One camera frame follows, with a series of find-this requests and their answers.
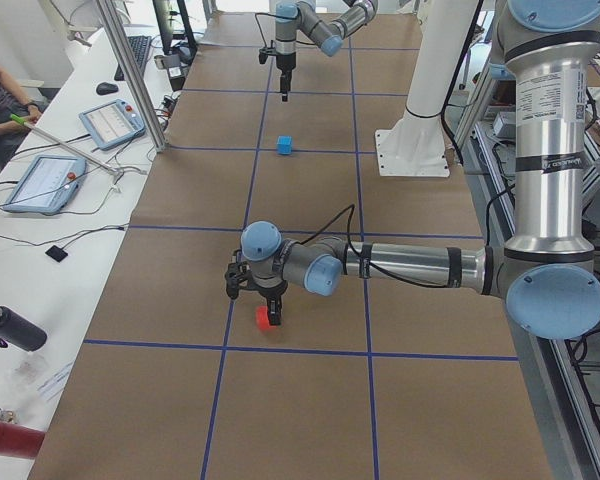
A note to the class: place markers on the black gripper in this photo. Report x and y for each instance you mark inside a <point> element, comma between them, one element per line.
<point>269,289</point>
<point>285,61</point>

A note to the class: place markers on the red foam cube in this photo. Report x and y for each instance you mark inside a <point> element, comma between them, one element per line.
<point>262,319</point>

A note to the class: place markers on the blue foam cube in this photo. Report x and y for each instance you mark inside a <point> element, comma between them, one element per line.
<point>284,145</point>

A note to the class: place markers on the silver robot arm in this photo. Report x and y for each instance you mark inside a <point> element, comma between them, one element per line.
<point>294,16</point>
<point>544,273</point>

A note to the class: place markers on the black keyboard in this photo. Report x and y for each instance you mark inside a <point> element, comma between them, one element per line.
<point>140,46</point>

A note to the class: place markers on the far blue teach pendant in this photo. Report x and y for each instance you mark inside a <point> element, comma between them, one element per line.
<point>112,124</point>

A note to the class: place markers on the blue teach pendant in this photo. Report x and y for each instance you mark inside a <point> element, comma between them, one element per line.
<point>47,185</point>
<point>112,124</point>

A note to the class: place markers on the black computer mouse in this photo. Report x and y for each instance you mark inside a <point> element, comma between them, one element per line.
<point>106,88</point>

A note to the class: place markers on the small black square puck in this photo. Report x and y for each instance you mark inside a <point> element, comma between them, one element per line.
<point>56,253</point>

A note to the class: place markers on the near blue teach pendant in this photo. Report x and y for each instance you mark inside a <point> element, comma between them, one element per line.
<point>47,185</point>

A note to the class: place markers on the black water bottle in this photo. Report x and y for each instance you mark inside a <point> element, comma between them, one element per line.
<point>16,330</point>

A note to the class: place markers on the metal rod green tip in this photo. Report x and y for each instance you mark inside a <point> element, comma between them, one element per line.
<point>116,172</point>

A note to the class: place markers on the seated person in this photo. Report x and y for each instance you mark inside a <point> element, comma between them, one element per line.
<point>14,101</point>

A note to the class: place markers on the red cylinder bottle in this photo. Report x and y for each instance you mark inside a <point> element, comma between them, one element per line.
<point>20,442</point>

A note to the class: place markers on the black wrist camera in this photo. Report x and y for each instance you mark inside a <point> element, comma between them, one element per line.
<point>266,52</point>
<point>238,276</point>

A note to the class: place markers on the aluminium frame post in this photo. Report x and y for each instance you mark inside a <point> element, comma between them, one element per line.
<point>134,78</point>

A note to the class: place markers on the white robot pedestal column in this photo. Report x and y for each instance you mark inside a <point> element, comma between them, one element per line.
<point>415,146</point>

